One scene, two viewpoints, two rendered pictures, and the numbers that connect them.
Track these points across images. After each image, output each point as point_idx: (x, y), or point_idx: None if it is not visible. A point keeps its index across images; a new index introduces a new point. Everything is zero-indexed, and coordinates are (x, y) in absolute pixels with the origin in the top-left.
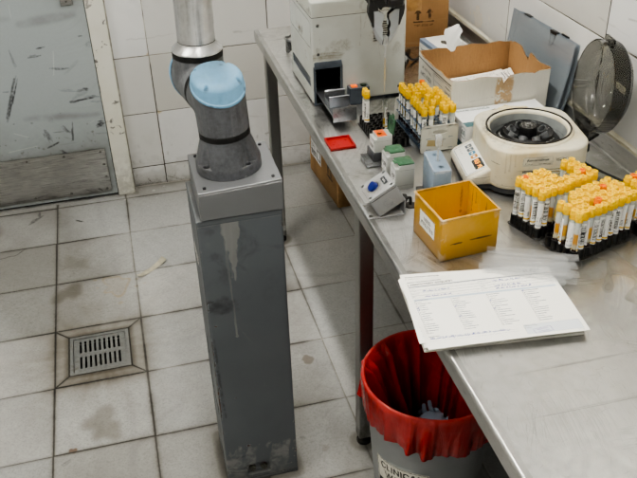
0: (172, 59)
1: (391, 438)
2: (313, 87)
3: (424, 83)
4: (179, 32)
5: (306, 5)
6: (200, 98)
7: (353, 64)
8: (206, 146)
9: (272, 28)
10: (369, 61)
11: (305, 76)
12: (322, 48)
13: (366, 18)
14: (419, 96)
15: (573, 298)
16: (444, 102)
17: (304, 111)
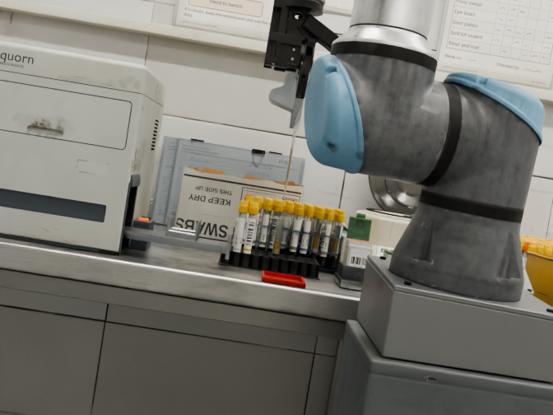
0: (399, 62)
1: None
2: (122, 221)
3: (262, 197)
4: (419, 6)
5: (113, 74)
6: (536, 123)
7: (141, 183)
8: (508, 230)
9: None
10: (145, 181)
11: (58, 213)
12: (137, 151)
13: (155, 112)
14: (293, 206)
15: None
16: (330, 207)
17: (132, 262)
